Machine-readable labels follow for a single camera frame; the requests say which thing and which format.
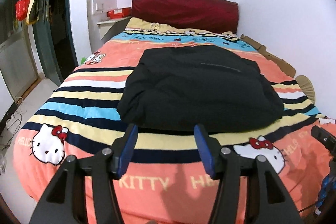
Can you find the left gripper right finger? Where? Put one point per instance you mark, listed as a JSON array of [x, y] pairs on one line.
[[267, 199]]

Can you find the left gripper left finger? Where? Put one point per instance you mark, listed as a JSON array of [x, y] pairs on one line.
[[65, 198]]

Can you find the black hooded puffer jacket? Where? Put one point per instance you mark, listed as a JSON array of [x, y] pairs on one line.
[[178, 88]]

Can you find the cardboard beside bed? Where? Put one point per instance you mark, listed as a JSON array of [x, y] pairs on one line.
[[281, 63]]

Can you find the Hello Kitty striped blanket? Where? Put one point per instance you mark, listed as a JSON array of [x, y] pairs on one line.
[[165, 179]]

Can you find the grey metal door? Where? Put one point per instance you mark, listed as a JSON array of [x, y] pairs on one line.
[[18, 66]]

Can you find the dark green door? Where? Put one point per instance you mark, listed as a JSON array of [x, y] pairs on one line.
[[53, 38]]

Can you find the white bedside shelf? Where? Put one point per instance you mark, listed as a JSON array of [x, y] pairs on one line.
[[110, 28]]

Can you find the yellow black hanging bag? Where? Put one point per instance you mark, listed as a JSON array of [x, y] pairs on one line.
[[32, 12]]

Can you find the red box on shelf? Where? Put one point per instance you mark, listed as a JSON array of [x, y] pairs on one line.
[[119, 13]]

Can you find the dark red headboard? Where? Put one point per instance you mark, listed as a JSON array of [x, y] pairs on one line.
[[216, 16]]

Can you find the red hanging bag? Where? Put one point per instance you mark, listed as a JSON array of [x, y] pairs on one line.
[[21, 9]]

